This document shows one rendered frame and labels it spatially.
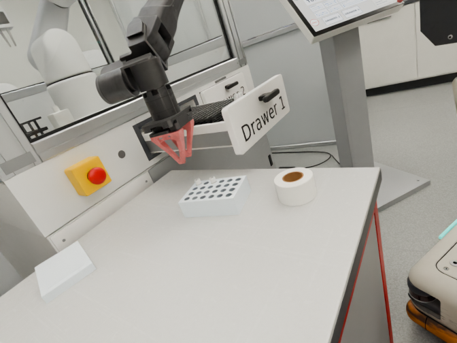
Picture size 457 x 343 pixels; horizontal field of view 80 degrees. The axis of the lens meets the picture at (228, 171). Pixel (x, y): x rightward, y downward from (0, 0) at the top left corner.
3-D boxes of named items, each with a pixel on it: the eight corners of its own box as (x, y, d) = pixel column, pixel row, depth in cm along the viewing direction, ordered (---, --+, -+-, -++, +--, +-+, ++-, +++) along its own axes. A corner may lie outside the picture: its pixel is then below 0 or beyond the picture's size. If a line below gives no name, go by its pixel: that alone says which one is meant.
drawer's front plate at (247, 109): (290, 110, 81) (281, 73, 77) (242, 155, 61) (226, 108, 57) (284, 111, 82) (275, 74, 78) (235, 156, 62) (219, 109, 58)
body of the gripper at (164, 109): (144, 137, 52) (126, 99, 49) (168, 120, 60) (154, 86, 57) (173, 129, 49) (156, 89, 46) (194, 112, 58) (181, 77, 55)
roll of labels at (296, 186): (292, 211, 47) (287, 191, 45) (272, 197, 53) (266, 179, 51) (325, 193, 48) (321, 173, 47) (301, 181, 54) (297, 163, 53)
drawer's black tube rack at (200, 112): (251, 116, 82) (245, 95, 80) (219, 141, 70) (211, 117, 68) (198, 124, 96) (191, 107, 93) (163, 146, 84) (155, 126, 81)
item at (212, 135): (281, 108, 80) (276, 88, 78) (237, 147, 63) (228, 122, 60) (186, 124, 105) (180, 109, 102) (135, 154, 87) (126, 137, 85)
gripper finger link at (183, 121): (165, 169, 56) (145, 127, 53) (179, 155, 62) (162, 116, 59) (194, 164, 54) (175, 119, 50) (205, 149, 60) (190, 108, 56)
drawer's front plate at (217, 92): (249, 96, 122) (242, 71, 118) (213, 120, 102) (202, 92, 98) (246, 97, 123) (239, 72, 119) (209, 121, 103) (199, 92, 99)
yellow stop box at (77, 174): (114, 180, 67) (100, 154, 65) (88, 197, 62) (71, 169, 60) (103, 180, 70) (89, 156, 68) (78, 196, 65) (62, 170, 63)
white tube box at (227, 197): (251, 190, 58) (246, 175, 56) (239, 214, 51) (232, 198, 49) (201, 194, 63) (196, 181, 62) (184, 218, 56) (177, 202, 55)
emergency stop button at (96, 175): (111, 178, 64) (102, 163, 63) (96, 188, 61) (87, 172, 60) (104, 178, 66) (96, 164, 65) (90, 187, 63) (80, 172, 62)
